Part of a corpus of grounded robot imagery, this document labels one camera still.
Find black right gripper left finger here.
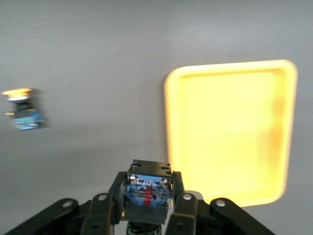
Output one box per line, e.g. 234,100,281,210
3,171,128,235

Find yellow plastic tray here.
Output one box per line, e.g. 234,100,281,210
163,59,298,208

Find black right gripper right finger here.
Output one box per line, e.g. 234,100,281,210
166,171,276,235

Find dark grey table mat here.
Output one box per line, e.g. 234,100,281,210
0,0,313,235

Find yellow push button switch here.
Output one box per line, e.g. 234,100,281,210
1,87,51,131
123,159,175,235

